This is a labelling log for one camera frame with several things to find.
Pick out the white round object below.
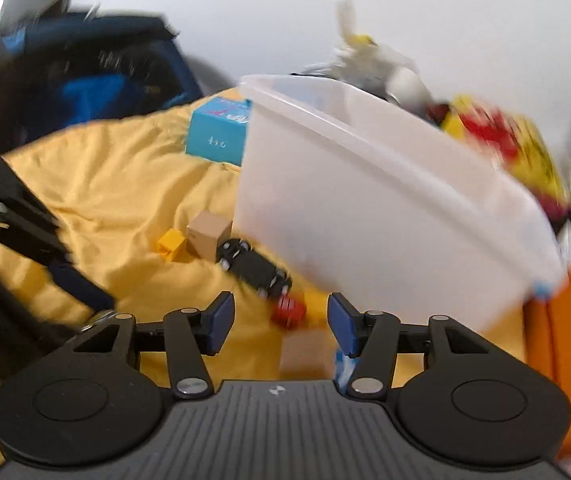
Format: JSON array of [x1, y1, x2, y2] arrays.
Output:
[[387, 67, 434, 109]]

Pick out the dark blue bag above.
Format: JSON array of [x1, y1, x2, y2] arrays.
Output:
[[0, 7, 205, 147]]

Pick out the white plastic bin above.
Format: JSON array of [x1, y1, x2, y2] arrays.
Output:
[[235, 74, 567, 332]]

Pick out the black toy car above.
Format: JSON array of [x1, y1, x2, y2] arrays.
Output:
[[214, 237, 294, 302]]

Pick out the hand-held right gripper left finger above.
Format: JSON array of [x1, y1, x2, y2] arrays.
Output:
[[72, 290, 236, 402]]

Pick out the small tan cube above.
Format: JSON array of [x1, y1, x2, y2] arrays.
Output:
[[186, 210, 233, 264]]

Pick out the small red printed brick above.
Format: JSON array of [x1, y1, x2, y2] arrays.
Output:
[[270, 294, 309, 331]]

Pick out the large tan cube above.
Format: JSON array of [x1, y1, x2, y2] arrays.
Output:
[[278, 330, 337, 382]]

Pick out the blue cardboard box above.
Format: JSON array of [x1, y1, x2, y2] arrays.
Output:
[[184, 98, 254, 167]]

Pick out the yellow red printed bag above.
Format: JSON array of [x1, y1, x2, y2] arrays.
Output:
[[435, 93, 571, 222]]

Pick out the small yellow brick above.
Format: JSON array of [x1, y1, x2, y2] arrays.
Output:
[[157, 228, 186, 264]]

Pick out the blue disc white propeller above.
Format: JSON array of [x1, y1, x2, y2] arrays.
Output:
[[333, 350, 361, 387]]

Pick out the yellow cloth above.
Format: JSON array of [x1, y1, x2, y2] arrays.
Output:
[[0, 87, 530, 480]]

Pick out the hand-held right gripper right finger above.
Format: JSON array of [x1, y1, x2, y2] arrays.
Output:
[[327, 291, 492, 403]]

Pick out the orange cardboard box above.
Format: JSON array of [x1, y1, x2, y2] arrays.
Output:
[[524, 270, 571, 463]]

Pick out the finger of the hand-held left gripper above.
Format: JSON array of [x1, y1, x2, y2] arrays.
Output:
[[0, 147, 117, 312]]

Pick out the clear plastic bag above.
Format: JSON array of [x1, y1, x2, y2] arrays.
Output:
[[304, 0, 417, 92]]

